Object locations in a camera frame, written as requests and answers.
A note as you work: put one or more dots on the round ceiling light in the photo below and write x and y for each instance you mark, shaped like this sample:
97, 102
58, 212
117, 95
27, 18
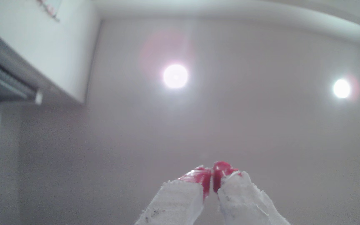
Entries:
175, 76
342, 88

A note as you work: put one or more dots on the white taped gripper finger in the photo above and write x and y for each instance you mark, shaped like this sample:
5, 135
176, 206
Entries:
242, 200
180, 200

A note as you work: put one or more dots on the grey curtain rail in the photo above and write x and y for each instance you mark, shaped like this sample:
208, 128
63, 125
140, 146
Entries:
2, 81

